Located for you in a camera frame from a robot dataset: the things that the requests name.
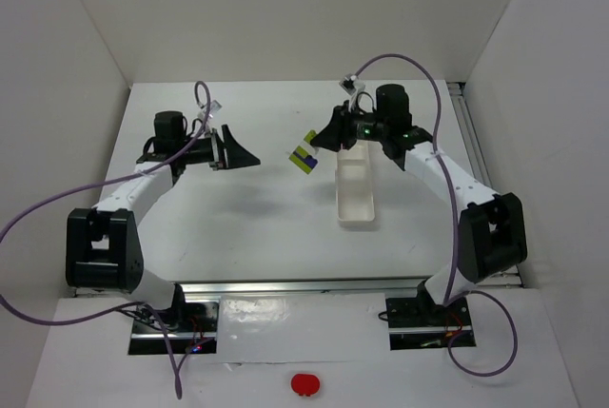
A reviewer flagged green lego brick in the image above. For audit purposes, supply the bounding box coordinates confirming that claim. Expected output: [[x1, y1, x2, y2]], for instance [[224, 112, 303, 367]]
[[288, 156, 316, 174], [304, 130, 317, 144]]

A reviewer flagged purple lego brick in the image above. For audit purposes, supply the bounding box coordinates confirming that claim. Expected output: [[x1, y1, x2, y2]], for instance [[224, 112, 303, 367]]
[[304, 155, 318, 168]]

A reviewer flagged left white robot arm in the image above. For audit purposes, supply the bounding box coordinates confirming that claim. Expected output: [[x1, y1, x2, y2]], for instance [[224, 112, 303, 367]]
[[65, 110, 261, 326]]

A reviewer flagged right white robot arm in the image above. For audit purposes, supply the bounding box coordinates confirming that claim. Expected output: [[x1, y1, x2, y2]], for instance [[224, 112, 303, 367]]
[[311, 76, 528, 320]]

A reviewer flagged white divided sorting tray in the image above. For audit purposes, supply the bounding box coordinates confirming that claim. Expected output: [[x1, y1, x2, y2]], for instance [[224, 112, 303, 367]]
[[335, 141, 376, 228]]

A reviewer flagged red round button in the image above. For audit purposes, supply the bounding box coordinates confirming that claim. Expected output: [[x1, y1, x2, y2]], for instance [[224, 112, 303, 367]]
[[290, 373, 321, 398]]

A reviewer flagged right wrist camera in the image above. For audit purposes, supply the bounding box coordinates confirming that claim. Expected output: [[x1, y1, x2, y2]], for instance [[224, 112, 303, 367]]
[[339, 74, 365, 96]]

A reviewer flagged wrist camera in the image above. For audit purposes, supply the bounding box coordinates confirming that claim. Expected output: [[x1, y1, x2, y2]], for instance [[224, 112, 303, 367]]
[[339, 74, 365, 96], [199, 100, 223, 119]]

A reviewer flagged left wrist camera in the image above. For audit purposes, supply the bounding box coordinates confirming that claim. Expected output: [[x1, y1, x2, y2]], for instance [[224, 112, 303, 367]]
[[199, 100, 223, 119]]

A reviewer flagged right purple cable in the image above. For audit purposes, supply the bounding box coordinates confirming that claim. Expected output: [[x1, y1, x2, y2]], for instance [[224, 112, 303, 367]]
[[351, 52, 520, 377]]

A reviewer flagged aluminium rail frame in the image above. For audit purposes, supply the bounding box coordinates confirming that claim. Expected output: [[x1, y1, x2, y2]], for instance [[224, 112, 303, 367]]
[[70, 80, 524, 298]]

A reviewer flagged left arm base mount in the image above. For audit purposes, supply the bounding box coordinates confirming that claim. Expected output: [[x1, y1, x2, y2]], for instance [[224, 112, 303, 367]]
[[124, 300, 220, 356]]

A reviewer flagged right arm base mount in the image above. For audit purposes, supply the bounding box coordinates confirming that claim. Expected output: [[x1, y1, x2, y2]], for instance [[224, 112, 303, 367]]
[[378, 298, 476, 351]]

